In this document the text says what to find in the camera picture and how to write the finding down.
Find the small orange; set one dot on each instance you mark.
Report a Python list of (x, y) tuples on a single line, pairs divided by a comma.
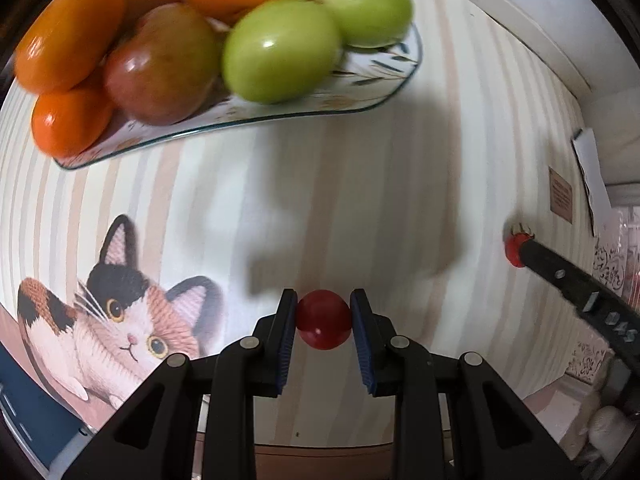
[(65, 120), (65, 35)]

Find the oval floral ceramic plate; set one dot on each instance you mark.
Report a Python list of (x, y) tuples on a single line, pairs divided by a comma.
[(350, 90)]

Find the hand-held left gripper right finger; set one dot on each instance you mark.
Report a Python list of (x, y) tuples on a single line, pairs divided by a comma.
[(362, 340)]

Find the floral patterned cloth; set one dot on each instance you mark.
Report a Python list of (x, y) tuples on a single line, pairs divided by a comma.
[(607, 265)]

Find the white rounded object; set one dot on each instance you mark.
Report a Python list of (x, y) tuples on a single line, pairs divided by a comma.
[(602, 427)]

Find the white folded paper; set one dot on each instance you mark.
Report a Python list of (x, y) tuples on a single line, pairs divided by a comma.
[(590, 175)]

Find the striped cat-print tablecloth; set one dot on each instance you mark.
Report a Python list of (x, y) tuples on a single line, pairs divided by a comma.
[(350, 185)]

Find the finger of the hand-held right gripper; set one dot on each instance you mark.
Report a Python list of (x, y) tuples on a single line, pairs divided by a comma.
[(555, 275)]

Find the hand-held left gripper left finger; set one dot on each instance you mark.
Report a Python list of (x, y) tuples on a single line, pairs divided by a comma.
[(286, 340)]

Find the cherry tomato with green calyx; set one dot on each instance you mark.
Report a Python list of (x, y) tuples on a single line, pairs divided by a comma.
[(512, 251)]

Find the blue kitchen cabinet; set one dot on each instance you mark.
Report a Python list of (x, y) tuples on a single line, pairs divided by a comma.
[(30, 410)]

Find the green apple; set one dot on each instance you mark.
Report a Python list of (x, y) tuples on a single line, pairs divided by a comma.
[(280, 50), (370, 5)]

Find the plain red cherry tomato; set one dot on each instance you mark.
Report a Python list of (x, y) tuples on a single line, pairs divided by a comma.
[(324, 320)]

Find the brown leather label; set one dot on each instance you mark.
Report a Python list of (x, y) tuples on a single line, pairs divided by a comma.
[(561, 197)]

